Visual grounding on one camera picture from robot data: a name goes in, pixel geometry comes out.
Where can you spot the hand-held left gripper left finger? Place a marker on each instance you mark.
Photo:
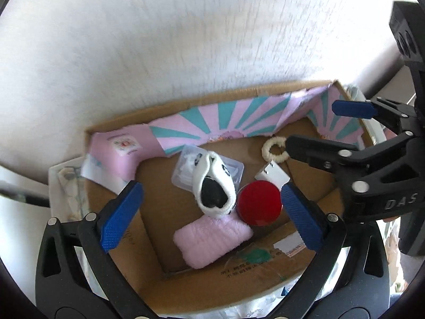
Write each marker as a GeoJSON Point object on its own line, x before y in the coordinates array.
{"type": "Point", "coordinates": [121, 216]}

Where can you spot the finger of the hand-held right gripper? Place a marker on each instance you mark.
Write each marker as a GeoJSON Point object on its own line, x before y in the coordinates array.
{"type": "Point", "coordinates": [352, 108]}
{"type": "Point", "coordinates": [318, 153]}

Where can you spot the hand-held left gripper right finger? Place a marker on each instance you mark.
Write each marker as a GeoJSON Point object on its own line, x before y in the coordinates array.
{"type": "Point", "coordinates": [302, 219]}

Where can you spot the pink striped cardboard box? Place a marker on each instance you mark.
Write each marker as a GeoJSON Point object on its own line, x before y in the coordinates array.
{"type": "Point", "coordinates": [159, 212]}

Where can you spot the red round lid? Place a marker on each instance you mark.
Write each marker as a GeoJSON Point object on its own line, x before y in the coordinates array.
{"type": "Point", "coordinates": [259, 202]}

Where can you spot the white charger adapter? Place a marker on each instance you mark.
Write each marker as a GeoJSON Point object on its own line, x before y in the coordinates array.
{"type": "Point", "coordinates": [274, 174]}

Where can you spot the clear plastic case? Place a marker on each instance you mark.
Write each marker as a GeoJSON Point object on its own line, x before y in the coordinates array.
{"type": "Point", "coordinates": [181, 172]}

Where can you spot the pink towel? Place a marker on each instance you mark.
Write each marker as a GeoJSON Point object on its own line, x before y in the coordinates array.
{"type": "Point", "coordinates": [212, 241]}

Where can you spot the black and white sock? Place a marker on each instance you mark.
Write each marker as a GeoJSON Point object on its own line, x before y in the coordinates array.
{"type": "Point", "coordinates": [217, 166]}

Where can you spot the grey sofa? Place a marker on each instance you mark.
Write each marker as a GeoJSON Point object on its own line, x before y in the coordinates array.
{"type": "Point", "coordinates": [391, 86]}

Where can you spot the light blue floral cloth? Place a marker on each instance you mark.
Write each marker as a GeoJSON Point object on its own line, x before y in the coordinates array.
{"type": "Point", "coordinates": [71, 199]}

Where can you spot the pink cloth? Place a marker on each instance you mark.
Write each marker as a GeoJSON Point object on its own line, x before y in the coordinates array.
{"type": "Point", "coordinates": [393, 242]}

